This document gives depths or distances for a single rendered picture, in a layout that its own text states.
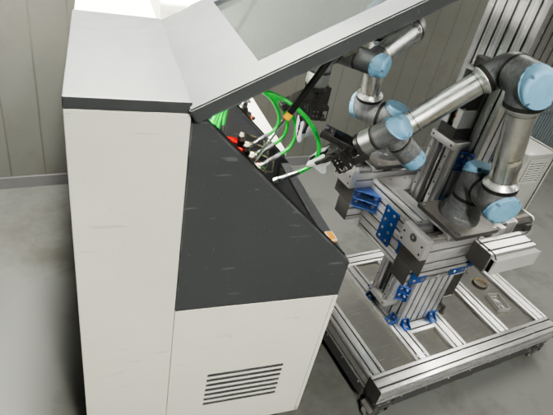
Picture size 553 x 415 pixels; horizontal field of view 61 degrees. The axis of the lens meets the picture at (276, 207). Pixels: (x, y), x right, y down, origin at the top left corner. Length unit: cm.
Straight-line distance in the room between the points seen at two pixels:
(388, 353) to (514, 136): 126
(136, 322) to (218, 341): 31
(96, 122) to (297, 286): 85
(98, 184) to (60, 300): 156
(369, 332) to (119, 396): 124
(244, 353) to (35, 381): 101
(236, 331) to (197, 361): 19
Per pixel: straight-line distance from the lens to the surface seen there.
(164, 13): 179
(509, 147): 162
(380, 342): 246
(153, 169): 121
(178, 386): 188
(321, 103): 161
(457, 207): 186
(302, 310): 172
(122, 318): 155
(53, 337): 256
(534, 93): 152
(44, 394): 238
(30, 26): 314
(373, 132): 144
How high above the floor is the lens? 195
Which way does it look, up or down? 34 degrees down
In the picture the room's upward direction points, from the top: 12 degrees clockwise
